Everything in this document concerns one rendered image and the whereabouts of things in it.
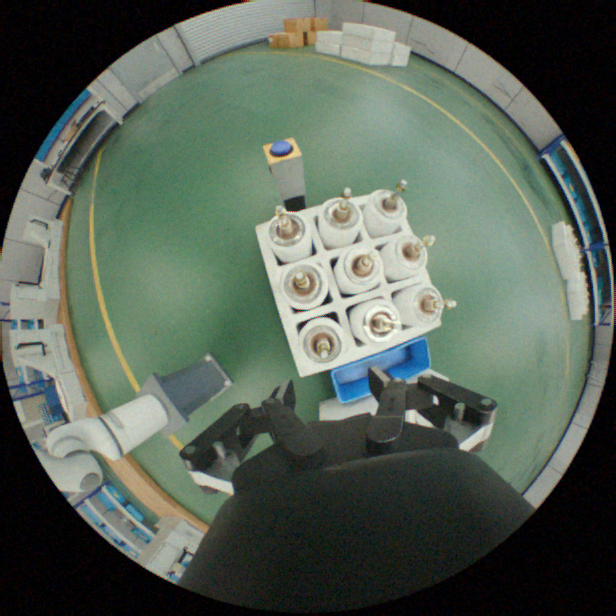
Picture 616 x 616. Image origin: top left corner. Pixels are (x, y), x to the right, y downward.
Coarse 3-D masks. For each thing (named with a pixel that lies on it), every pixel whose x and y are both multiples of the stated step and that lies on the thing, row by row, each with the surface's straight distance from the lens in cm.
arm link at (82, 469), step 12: (48, 456) 38; (72, 456) 42; (84, 456) 42; (48, 468) 38; (60, 468) 39; (72, 468) 40; (84, 468) 41; (96, 468) 43; (60, 480) 40; (72, 480) 41; (84, 480) 42; (96, 480) 44
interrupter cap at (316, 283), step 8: (304, 264) 36; (288, 272) 36; (296, 272) 36; (304, 272) 36; (312, 272) 36; (288, 280) 36; (312, 280) 36; (320, 280) 36; (288, 288) 36; (296, 288) 36; (312, 288) 36; (320, 288) 35; (288, 296) 36; (296, 296) 35; (304, 296) 35; (312, 296) 35
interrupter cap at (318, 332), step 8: (312, 328) 35; (320, 328) 35; (328, 328) 35; (304, 336) 36; (312, 336) 35; (320, 336) 36; (328, 336) 36; (336, 336) 36; (304, 344) 36; (312, 344) 36; (336, 344) 36; (304, 352) 36; (312, 352) 36; (336, 352) 36; (312, 360) 36; (320, 360) 36; (328, 360) 36
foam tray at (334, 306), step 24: (312, 216) 48; (264, 240) 48; (312, 240) 48; (360, 240) 50; (384, 240) 49; (288, 264) 44; (336, 288) 43; (384, 288) 46; (288, 312) 43; (312, 312) 43; (336, 312) 44; (288, 336) 43; (408, 336) 49
